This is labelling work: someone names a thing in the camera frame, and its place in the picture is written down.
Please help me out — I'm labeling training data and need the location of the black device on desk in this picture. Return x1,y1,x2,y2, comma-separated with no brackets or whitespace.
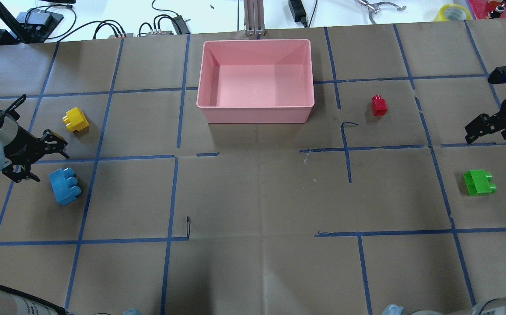
16,9,64,43

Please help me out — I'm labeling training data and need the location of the yellow tape roll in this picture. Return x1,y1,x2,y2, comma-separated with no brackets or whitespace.
433,3,472,22

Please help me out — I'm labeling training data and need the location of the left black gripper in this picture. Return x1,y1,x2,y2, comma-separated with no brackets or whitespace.
3,128,70,183

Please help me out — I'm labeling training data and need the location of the pink plastic box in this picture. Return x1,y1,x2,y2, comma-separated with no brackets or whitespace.
196,38,315,124

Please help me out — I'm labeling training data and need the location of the aluminium frame post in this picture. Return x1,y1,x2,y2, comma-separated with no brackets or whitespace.
244,0,265,37

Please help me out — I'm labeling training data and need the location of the black cable hub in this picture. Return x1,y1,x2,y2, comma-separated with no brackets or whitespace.
171,15,191,35

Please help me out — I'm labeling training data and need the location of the yellow toy block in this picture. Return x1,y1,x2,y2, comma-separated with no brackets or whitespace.
62,106,90,133

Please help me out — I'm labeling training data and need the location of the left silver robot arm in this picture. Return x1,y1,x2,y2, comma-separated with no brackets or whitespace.
0,94,69,183

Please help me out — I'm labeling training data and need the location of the brown paper table cover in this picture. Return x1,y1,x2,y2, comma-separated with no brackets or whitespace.
0,19,506,315

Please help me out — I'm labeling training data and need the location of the blue toy block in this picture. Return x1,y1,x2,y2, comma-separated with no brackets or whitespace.
49,168,81,206

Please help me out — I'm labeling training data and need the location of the green toy block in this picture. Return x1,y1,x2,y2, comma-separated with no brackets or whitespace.
463,169,497,196

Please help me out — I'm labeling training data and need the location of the red toy block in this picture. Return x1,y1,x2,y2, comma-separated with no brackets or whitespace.
371,95,388,116

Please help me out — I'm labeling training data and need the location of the black power adapter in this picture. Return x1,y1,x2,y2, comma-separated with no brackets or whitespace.
287,0,308,28

